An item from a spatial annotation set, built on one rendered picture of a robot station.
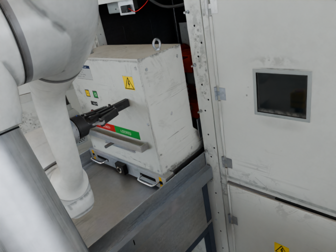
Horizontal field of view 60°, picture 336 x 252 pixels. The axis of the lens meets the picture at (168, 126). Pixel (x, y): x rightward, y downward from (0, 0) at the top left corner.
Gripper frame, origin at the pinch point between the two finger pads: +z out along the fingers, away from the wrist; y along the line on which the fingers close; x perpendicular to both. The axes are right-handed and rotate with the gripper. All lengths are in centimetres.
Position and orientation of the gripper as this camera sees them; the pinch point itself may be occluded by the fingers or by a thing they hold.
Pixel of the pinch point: (120, 105)
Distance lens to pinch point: 108.4
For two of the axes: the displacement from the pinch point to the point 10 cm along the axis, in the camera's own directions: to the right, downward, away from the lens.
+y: 7.3, 1.7, -6.6
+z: 6.6, -4.3, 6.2
